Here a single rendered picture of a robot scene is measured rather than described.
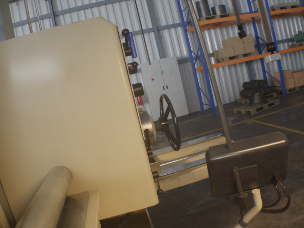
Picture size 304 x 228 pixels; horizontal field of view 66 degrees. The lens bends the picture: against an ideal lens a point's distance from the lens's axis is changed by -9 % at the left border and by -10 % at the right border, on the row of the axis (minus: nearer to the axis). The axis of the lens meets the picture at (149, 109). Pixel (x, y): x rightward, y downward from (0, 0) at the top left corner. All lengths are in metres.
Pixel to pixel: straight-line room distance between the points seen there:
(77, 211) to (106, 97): 0.45
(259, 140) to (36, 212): 0.82
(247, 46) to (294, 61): 3.37
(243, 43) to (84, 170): 8.23
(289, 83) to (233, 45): 2.67
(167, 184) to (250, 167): 1.39
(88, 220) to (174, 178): 1.56
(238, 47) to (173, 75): 2.35
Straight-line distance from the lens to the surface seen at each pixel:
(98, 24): 1.08
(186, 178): 2.41
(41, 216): 0.72
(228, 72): 10.01
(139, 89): 1.32
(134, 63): 1.25
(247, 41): 9.06
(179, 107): 8.71
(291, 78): 10.16
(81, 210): 0.95
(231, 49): 8.71
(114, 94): 1.05
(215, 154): 1.01
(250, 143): 1.05
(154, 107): 8.52
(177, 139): 1.50
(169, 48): 9.33
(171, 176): 2.40
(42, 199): 0.81
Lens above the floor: 1.62
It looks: 7 degrees down
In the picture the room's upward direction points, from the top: 13 degrees counter-clockwise
